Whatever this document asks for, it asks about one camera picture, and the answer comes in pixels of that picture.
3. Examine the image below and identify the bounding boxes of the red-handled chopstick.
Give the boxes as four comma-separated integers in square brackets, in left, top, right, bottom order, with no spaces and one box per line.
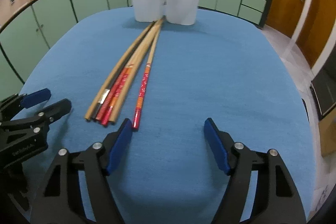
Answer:
[91,18,164,126]

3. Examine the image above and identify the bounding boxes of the red flower-pattern chopstick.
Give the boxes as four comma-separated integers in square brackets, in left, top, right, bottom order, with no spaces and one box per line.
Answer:
[132,20,163,131]

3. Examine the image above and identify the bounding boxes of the red patterned chopstick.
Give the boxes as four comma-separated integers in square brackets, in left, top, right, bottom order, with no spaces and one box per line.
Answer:
[100,63,133,126]

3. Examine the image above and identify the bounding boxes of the plain bamboo chopstick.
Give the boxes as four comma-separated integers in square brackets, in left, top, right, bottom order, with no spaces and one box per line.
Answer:
[84,21,155,121]

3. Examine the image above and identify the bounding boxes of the black-handled chopstick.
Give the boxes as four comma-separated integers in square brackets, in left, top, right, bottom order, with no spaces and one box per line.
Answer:
[91,88,110,120]

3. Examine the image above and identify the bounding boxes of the green lower kitchen cabinets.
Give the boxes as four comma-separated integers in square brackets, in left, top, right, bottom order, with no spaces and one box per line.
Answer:
[1,0,273,97]

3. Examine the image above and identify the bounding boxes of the brown wooden stool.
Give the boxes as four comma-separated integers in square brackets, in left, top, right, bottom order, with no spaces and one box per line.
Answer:
[302,98,310,122]

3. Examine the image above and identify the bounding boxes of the black oven cabinet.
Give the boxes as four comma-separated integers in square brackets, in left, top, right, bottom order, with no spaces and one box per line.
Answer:
[310,53,335,120]

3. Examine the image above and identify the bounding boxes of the blue table mat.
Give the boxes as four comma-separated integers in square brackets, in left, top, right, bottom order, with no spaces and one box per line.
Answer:
[22,8,315,223]

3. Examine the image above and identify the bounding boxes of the right wooden door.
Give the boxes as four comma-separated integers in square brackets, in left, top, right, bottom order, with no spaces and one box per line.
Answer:
[297,0,335,67]

